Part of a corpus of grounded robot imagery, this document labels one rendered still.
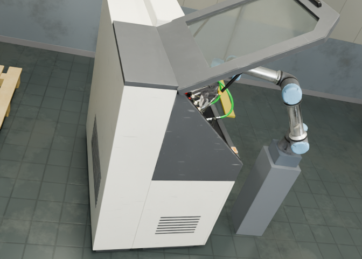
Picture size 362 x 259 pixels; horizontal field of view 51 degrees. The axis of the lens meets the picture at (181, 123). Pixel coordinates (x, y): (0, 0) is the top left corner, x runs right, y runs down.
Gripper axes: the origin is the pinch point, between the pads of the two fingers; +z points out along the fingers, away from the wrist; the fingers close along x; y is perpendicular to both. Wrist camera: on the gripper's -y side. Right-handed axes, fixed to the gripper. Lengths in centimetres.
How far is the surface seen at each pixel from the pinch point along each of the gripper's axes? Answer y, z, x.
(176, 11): -15, -41, 54
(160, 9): -27, -41, 52
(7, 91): -134, 102, 145
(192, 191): -2, 44, -35
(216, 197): 17, 50, -35
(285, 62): 208, 70, 221
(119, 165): -54, 22, -35
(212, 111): 21.8, 18.8, 22.0
